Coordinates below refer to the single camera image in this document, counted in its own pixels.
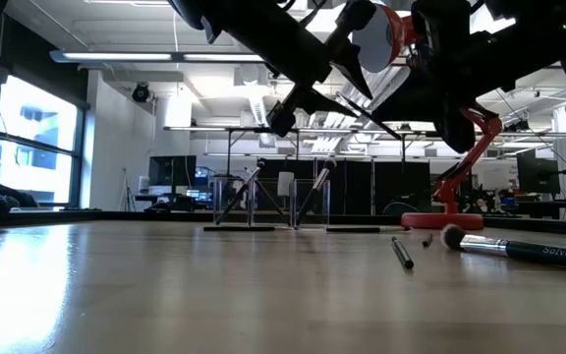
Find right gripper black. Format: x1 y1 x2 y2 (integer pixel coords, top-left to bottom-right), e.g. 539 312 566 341
369 0 513 155

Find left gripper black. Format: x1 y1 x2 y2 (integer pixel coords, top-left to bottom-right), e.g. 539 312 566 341
243 0 378 139

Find black eyeliner pencil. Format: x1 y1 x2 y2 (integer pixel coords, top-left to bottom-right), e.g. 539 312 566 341
390 236 416 271

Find large blue-handled powder brush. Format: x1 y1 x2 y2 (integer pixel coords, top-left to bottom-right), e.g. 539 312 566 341
440 223 566 274

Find black monitor on arm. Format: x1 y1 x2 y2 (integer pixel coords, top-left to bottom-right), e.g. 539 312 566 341
516 149 562 196

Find black partition panels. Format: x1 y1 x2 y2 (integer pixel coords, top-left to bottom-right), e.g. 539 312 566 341
262 159 431 216

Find red desk lamp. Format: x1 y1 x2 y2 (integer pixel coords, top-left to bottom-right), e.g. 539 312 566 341
351 3 504 231

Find clear acrylic brush organizer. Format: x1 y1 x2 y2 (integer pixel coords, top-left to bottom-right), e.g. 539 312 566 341
211 175 332 231

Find black computer monitor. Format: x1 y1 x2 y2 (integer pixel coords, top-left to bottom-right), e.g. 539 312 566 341
147 154 198 196

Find black round ceiling speaker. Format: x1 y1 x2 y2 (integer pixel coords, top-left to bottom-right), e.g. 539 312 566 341
131 82 151 104

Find long ceiling light strip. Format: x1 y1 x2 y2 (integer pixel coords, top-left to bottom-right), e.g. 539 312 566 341
49 48 264 64

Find thin tripod stand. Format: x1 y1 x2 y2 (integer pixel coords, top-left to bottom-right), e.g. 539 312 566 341
117 167 137 212

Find large office window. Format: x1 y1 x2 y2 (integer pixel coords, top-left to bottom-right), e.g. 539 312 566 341
0 73 90 210

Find black aluminium table frame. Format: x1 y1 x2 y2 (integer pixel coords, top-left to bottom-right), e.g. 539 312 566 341
0 208 566 238

